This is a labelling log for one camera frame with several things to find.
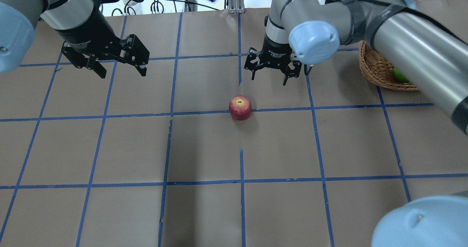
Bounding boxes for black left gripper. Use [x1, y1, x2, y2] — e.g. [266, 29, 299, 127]
[60, 9, 150, 79]

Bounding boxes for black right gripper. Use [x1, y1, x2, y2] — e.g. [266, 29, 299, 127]
[244, 35, 302, 86]

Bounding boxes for red yellow apple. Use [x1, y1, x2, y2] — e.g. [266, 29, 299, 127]
[229, 95, 252, 121]

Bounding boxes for green apple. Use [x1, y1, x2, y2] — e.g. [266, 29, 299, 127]
[393, 67, 411, 83]

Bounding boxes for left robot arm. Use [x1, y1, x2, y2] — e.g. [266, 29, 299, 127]
[0, 0, 150, 79]

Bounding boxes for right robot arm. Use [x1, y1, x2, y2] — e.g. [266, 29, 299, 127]
[244, 0, 468, 247]

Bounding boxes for woven wicker basket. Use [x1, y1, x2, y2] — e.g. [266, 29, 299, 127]
[358, 41, 419, 91]

